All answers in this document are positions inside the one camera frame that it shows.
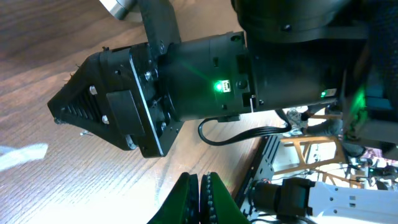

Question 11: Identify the wooden frame in background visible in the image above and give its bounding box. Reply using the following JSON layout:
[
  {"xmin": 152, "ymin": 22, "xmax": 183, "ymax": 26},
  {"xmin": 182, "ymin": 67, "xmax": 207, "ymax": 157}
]
[{"xmin": 273, "ymin": 114, "xmax": 364, "ymax": 189}]

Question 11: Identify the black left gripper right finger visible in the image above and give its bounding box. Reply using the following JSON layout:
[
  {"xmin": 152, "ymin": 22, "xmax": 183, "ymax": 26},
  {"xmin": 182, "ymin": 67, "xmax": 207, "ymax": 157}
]
[{"xmin": 200, "ymin": 172, "xmax": 250, "ymax": 224}]

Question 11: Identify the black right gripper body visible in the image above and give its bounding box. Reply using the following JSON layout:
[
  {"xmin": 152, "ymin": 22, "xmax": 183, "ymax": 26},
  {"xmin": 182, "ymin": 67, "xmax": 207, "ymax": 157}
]
[{"xmin": 99, "ymin": 32, "xmax": 256, "ymax": 157}]

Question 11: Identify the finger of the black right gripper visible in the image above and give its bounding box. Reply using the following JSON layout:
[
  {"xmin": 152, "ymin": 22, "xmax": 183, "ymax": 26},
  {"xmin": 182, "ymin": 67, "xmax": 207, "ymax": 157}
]
[{"xmin": 47, "ymin": 51, "xmax": 136, "ymax": 151}]

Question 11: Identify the black mounting rail base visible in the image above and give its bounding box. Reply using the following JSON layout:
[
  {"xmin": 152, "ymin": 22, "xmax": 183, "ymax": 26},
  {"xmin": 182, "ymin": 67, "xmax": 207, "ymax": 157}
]
[{"xmin": 234, "ymin": 135, "xmax": 280, "ymax": 221}]

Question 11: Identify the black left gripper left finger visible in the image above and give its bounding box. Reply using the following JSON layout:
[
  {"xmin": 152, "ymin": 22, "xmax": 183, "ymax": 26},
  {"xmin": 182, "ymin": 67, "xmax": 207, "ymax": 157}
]
[{"xmin": 148, "ymin": 172, "xmax": 199, "ymax": 224}]

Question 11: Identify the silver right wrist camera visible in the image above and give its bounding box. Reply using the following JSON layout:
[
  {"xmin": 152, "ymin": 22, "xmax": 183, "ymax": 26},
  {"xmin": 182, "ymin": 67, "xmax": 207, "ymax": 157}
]
[{"xmin": 99, "ymin": 0, "xmax": 137, "ymax": 20}]

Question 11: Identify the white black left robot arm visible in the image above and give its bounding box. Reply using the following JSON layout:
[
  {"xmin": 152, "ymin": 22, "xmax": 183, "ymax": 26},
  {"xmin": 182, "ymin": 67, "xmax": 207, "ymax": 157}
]
[{"xmin": 150, "ymin": 172, "xmax": 397, "ymax": 224}]

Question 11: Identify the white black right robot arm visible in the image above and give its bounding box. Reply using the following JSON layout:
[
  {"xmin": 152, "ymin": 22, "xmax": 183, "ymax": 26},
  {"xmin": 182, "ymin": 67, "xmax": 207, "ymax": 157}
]
[{"xmin": 48, "ymin": 1, "xmax": 397, "ymax": 158}]

